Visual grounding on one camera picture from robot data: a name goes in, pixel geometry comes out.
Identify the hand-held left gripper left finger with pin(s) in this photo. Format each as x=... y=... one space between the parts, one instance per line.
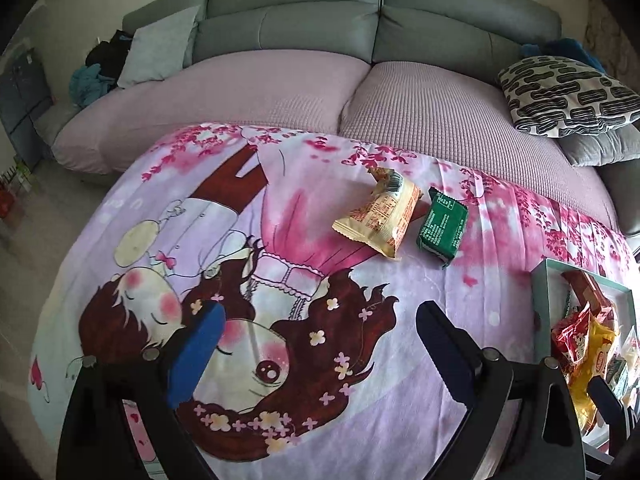
x=195 y=355

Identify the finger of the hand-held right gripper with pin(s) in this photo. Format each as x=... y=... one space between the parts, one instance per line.
x=607 y=405

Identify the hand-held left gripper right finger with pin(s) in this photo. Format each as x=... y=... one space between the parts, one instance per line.
x=445 y=355

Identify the yellow snack packet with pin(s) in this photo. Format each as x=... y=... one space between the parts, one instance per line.
x=582 y=395

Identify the white snack packet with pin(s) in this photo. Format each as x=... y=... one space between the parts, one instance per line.
x=617 y=377

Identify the clear packet with cream bun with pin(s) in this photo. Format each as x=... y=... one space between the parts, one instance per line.
x=632 y=355

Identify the red cartoon snack packet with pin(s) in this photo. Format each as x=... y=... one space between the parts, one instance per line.
x=575 y=340

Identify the green edged cookie packet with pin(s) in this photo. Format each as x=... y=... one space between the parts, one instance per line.
x=570 y=305

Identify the teal shallow cardboard box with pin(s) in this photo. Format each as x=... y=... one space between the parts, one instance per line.
x=542 y=310

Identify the dark red box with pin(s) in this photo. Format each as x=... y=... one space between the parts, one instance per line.
x=587 y=287

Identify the small dark green snack packet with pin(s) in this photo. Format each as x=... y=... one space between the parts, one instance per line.
x=442 y=225

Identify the beige snack packet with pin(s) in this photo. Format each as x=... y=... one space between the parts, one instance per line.
x=380 y=215

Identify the printed pink cartoon blanket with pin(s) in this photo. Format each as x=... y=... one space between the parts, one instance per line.
x=400 y=285

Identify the red container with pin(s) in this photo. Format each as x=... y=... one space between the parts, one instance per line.
x=6 y=200

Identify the dark grey pillow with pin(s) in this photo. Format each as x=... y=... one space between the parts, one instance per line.
x=600 y=147

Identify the black and white patterned pillow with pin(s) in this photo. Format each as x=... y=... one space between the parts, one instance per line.
x=565 y=92

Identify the teal cloth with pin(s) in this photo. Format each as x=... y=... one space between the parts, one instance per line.
x=87 y=85

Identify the grey cabinet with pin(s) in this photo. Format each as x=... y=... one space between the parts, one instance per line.
x=22 y=105

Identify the light grey pillow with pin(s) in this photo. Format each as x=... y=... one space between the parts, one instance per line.
x=155 y=47

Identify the dark clothes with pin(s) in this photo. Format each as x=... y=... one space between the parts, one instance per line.
x=107 y=55

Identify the blue cloth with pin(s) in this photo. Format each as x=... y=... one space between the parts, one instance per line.
x=565 y=50

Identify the grey sofa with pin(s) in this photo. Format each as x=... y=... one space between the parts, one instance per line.
x=300 y=25

